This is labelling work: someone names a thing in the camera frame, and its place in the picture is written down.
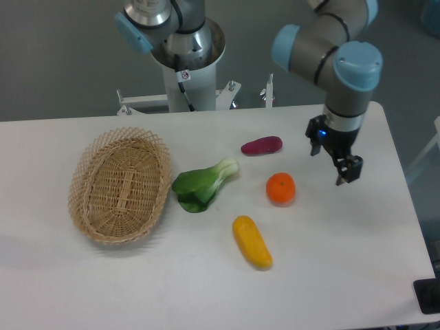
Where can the green bok choy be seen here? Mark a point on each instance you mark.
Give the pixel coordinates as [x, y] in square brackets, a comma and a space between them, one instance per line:
[195, 189]

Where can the white metal base frame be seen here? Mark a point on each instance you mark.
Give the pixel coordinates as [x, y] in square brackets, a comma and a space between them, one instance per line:
[225, 98]

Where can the woven wicker basket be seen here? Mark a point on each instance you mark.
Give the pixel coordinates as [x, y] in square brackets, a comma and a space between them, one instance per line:
[120, 185]

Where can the black device at table corner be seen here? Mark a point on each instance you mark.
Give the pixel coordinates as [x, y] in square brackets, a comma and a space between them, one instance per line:
[427, 293]

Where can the white frame at right edge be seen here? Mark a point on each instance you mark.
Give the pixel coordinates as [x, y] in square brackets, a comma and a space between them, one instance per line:
[427, 151]

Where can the purple sweet potato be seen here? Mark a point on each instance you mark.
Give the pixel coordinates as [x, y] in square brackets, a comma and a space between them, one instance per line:
[262, 146]

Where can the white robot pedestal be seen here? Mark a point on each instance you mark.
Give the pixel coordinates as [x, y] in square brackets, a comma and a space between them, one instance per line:
[189, 67]

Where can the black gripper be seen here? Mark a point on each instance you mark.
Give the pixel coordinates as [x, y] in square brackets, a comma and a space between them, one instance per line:
[338, 145]

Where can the orange tangerine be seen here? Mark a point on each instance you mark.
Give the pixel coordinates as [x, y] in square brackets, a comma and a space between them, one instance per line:
[281, 188]

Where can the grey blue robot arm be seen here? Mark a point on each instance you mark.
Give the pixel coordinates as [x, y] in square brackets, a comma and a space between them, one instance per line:
[326, 53]

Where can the yellow squash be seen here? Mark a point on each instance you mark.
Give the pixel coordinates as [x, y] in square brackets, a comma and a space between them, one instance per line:
[251, 243]

